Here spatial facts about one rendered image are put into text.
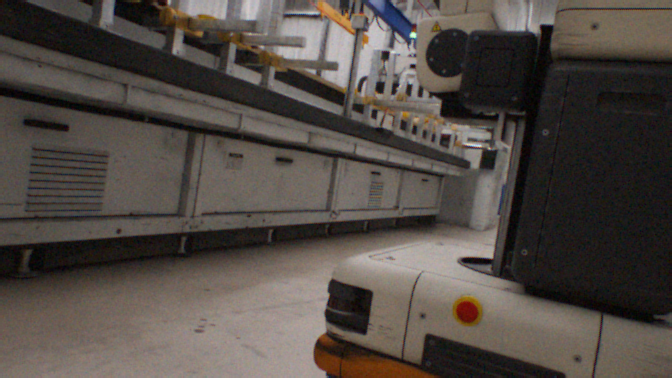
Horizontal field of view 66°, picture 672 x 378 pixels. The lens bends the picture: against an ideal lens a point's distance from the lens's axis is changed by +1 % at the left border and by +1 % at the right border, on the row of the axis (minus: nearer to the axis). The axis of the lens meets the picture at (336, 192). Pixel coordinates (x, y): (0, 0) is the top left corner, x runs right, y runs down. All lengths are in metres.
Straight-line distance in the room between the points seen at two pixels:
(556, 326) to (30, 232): 1.37
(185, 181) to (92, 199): 0.41
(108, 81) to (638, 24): 1.22
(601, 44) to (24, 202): 1.47
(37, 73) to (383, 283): 0.93
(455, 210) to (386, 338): 4.79
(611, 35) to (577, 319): 0.46
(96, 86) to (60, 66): 0.11
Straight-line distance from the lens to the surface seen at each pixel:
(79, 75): 1.48
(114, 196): 1.88
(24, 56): 1.39
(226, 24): 1.60
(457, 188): 5.72
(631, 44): 0.97
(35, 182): 1.71
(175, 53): 1.65
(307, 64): 2.01
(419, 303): 0.95
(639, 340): 0.93
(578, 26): 0.97
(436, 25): 1.19
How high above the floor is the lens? 0.45
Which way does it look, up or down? 3 degrees down
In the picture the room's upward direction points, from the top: 9 degrees clockwise
